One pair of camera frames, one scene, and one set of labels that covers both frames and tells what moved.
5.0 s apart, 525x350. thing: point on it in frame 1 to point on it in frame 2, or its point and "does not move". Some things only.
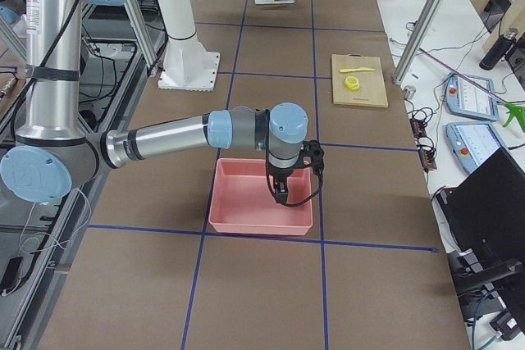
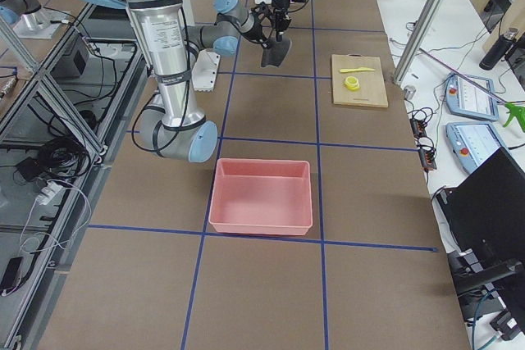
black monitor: [486, 213] does not move
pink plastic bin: [243, 202] does not move
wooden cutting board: [371, 92] does not move
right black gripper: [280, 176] to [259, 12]
